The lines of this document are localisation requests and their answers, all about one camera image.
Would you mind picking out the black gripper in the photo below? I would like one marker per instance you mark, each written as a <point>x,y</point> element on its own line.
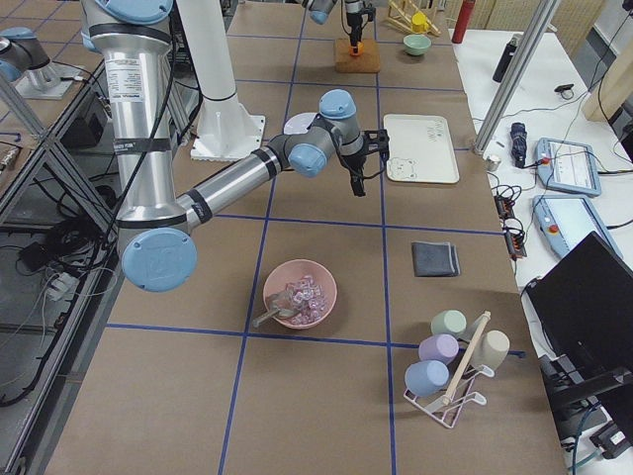
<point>352,20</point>
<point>351,162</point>

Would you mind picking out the orange fruit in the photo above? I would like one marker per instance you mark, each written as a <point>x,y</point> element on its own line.
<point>356,50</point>

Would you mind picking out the white round plate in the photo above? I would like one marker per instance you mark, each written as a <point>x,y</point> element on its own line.
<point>299,124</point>

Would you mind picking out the cream bear tray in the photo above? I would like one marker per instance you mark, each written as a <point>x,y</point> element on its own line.
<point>421,149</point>

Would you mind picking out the wooden cutting board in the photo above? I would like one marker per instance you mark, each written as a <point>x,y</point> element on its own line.
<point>368,61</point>

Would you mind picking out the wooden cup rack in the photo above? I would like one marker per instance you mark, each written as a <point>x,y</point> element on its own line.
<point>400,12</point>

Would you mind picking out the green bowl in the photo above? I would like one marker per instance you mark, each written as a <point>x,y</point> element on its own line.
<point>416,44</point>

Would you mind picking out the yellow cup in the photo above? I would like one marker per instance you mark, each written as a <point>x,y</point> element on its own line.
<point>419,23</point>

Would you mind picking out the grey folded cloth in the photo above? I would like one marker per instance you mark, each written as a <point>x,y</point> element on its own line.
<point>435,259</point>

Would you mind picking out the red bottle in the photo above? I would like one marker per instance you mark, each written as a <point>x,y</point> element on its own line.
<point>463,20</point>

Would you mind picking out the pink bowl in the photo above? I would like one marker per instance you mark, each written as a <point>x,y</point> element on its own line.
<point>293,270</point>

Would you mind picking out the clear ice cubes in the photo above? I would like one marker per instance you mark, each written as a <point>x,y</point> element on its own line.
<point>308,297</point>

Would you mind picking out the metal scoop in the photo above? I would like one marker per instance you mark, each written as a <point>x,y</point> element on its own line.
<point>280,305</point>

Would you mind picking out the black bottle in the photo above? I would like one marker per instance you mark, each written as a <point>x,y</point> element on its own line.
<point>506,57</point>

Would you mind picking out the folded dark umbrella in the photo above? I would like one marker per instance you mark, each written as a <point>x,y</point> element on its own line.
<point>518,136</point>

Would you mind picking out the green cup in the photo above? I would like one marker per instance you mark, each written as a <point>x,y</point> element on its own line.
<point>449,322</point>

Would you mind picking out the purple cup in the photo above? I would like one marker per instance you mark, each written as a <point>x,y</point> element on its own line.
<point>442,347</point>

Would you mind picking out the upper teach pendant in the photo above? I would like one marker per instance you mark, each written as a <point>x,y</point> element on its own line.
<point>568,167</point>

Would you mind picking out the teach pendant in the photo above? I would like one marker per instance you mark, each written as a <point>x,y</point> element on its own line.
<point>566,220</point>
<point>568,167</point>

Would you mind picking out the lower teach pendant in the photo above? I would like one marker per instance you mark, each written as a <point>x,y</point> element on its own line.
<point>566,220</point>

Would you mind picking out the blue cup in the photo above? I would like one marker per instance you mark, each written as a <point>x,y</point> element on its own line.
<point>426,377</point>

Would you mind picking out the beige cup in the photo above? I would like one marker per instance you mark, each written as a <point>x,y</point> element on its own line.
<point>492,349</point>

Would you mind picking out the black laptop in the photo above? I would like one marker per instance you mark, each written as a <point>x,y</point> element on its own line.
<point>585,306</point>

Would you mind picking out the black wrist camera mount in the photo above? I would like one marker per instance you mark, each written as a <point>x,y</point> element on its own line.
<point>368,11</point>
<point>377,141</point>

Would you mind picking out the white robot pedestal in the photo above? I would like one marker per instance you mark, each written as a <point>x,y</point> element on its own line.
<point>225,130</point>

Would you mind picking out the aluminium frame post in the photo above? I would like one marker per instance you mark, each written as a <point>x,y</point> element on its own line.
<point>529,43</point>

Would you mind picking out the white wire cup rack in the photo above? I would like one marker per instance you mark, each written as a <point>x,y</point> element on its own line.
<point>445,406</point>

